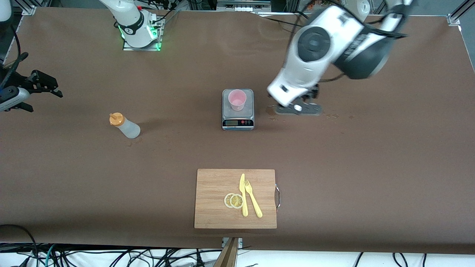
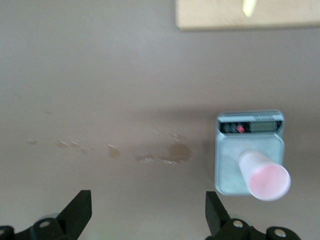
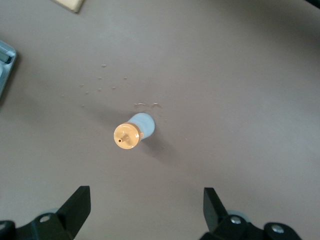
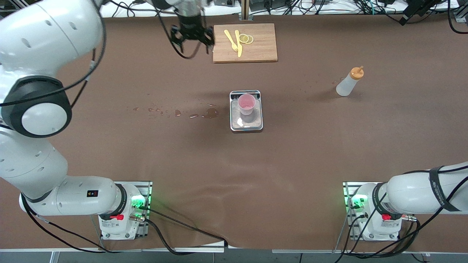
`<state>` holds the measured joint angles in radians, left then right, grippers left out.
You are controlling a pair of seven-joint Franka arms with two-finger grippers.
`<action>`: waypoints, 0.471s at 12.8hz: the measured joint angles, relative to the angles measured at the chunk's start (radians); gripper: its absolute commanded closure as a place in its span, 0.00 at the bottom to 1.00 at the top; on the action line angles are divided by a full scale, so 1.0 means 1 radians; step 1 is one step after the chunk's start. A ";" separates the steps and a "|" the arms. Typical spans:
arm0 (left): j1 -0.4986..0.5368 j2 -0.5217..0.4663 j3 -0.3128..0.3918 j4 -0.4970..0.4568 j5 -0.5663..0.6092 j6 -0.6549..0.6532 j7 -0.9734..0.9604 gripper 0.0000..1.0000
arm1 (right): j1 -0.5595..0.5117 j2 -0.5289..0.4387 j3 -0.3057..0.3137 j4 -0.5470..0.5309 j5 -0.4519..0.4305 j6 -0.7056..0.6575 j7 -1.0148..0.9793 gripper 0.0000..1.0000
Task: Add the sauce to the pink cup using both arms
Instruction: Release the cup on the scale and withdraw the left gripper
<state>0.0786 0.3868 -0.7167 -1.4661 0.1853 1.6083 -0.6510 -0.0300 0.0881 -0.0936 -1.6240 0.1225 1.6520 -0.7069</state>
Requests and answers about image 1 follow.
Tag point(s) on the yellow plastic fork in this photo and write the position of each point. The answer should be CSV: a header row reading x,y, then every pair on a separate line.
x,y
254,202

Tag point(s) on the sauce bottle with orange cap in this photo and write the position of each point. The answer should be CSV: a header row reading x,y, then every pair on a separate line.
x,y
128,128

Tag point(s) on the silver digital kitchen scale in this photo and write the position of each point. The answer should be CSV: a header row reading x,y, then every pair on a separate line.
x,y
237,118

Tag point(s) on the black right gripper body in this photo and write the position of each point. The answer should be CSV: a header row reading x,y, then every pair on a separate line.
x,y
23,82

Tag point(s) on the brown liquid puddle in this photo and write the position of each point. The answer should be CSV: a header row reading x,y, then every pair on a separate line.
x,y
271,110

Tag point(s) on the small metal bracket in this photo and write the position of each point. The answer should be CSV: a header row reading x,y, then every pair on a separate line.
x,y
240,243

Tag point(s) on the grey power strip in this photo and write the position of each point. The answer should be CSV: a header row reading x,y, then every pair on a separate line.
x,y
243,7

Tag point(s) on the lemon slice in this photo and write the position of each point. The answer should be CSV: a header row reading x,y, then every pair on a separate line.
x,y
236,201
226,200

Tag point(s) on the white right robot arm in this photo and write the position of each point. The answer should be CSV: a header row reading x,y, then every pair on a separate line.
x,y
131,22

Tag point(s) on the wooden cutting board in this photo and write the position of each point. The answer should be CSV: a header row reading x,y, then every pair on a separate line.
x,y
215,193

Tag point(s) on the yellow plastic knife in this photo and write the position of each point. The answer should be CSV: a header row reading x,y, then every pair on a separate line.
x,y
242,185

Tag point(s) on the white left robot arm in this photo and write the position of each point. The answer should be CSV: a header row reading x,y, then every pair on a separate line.
x,y
319,44

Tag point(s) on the pink plastic cup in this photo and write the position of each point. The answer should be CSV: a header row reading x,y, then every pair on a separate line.
x,y
237,99

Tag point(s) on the aluminium frame profile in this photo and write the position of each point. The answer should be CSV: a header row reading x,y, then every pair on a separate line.
x,y
29,10
454,18

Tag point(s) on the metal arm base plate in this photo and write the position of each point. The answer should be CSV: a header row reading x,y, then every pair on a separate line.
x,y
130,48

